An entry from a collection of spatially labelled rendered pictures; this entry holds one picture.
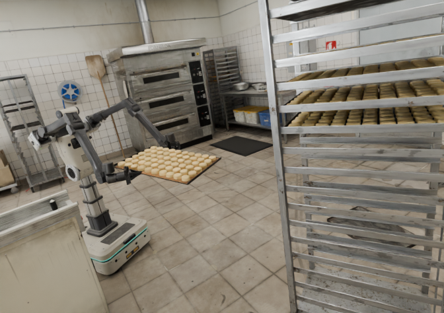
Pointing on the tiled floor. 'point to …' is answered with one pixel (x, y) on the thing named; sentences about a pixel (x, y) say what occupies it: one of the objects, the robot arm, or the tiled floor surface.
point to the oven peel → (94, 62)
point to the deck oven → (164, 90)
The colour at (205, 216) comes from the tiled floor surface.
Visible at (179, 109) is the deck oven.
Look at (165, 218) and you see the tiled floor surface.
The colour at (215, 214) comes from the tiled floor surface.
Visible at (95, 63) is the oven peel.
